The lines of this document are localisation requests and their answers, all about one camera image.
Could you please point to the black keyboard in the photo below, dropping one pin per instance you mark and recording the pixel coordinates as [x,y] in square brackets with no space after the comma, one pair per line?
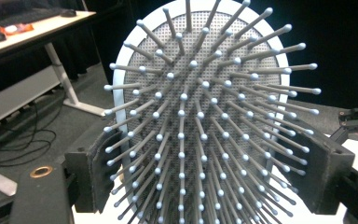
[31,17]

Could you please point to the black computer mouse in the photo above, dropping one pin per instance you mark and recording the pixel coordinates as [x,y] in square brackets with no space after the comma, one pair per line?
[68,13]

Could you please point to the white-legged desk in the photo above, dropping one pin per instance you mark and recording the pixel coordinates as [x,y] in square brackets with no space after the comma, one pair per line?
[28,34]

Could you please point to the orange packet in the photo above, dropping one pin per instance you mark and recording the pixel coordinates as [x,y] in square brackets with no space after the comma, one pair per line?
[15,29]

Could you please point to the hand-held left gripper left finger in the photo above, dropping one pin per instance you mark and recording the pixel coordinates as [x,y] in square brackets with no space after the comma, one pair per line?
[90,177]

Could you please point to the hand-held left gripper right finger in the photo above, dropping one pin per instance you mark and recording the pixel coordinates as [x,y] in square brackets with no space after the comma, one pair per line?
[323,174]

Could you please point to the light blue hairbrush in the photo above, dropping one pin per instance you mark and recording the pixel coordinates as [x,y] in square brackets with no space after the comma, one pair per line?
[199,124]

